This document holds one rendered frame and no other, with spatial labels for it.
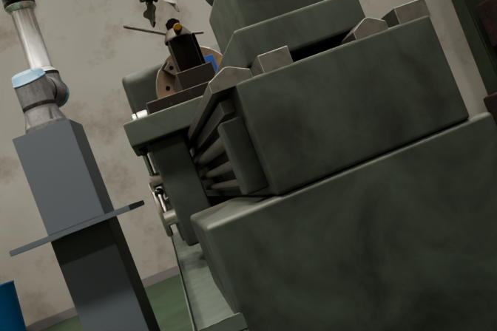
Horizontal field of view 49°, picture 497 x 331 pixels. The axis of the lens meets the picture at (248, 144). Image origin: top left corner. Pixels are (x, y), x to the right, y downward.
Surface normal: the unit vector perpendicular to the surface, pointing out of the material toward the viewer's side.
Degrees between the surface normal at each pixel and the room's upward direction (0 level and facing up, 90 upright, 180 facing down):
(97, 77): 90
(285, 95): 90
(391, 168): 90
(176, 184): 90
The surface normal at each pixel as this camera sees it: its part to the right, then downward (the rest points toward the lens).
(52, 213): 0.07, -0.06
